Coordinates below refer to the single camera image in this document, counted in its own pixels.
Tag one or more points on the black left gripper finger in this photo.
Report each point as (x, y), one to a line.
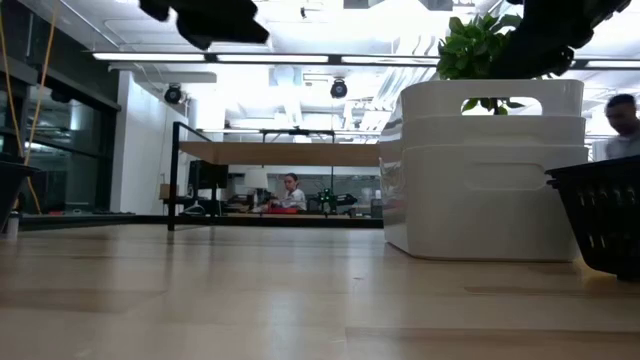
(225, 32)

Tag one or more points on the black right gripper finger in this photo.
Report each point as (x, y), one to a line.
(535, 62)

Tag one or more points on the small black green robot arm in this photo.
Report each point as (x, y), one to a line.
(332, 200)

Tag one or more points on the long linear ceiling light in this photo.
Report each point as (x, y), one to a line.
(272, 58)

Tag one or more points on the green leafy small tree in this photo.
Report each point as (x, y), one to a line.
(470, 50)

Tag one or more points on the black round ceiling spotlight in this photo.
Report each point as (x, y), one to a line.
(338, 88)
(173, 94)

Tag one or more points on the person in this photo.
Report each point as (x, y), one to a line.
(295, 197)
(622, 130)

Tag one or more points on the black computer monitor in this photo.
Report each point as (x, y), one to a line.
(207, 175)

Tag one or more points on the white shade table lamp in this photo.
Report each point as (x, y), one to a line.
(256, 179)

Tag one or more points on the brown cardboard box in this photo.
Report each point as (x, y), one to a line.
(164, 191)

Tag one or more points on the red box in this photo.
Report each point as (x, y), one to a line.
(282, 210)

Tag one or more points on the small white cylinder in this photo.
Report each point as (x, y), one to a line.
(12, 227)

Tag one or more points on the black frame wooden shelf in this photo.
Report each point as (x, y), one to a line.
(280, 154)

